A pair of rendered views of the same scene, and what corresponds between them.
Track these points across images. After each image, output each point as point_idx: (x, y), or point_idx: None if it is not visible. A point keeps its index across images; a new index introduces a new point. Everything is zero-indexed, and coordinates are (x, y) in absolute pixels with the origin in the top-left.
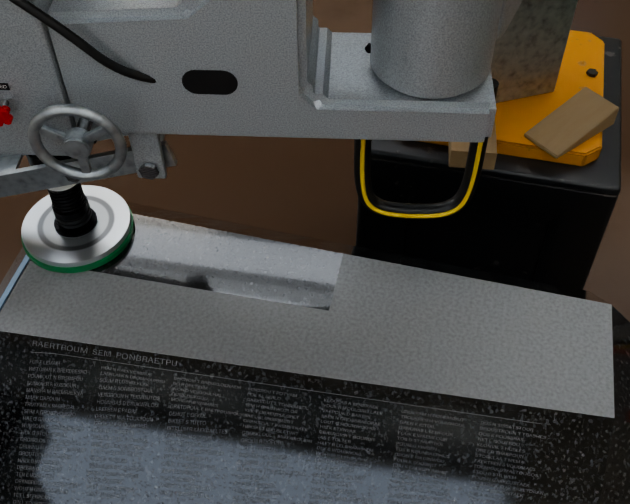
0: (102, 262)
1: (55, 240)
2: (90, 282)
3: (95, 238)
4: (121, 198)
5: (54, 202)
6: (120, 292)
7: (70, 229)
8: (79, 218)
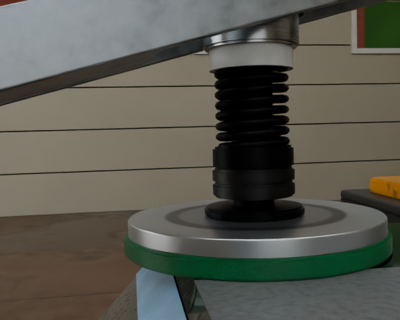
0: (387, 248)
1: (244, 225)
2: None
3: (330, 216)
4: (297, 199)
5: (242, 120)
6: None
7: (263, 209)
8: (289, 169)
